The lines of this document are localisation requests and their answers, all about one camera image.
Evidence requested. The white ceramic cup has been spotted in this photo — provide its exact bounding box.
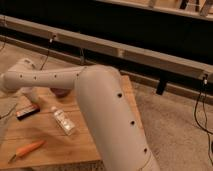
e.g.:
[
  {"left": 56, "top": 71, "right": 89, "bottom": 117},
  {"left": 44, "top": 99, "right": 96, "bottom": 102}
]
[{"left": 21, "top": 87, "right": 39, "bottom": 103}]

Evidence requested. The long metal rail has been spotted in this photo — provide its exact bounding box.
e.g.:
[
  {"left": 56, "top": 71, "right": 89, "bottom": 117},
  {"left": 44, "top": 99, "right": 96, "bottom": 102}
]
[{"left": 0, "top": 14, "right": 213, "bottom": 82}]

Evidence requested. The wooden table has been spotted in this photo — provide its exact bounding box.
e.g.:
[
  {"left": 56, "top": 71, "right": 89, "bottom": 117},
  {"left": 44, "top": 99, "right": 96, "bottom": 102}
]
[{"left": 0, "top": 74, "right": 148, "bottom": 170}]

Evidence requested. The orange carrot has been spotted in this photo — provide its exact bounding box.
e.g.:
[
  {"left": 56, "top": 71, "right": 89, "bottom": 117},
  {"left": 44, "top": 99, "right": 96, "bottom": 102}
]
[{"left": 9, "top": 140, "right": 45, "bottom": 163}]

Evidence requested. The dark red bowl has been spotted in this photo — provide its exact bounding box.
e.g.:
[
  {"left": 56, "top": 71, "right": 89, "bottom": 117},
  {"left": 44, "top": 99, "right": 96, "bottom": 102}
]
[{"left": 51, "top": 88, "right": 70, "bottom": 98}]

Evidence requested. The black cable right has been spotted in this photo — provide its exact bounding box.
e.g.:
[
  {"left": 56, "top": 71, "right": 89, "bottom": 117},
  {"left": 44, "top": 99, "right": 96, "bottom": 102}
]
[{"left": 193, "top": 74, "right": 213, "bottom": 168}]

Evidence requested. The clear plastic bottle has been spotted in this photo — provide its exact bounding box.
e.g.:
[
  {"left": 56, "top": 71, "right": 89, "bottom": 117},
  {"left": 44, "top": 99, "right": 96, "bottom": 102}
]
[{"left": 51, "top": 106, "right": 75, "bottom": 135}]

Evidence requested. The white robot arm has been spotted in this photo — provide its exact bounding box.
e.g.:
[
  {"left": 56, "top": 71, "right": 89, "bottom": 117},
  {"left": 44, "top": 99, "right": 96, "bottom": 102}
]
[{"left": 0, "top": 58, "right": 160, "bottom": 171}]

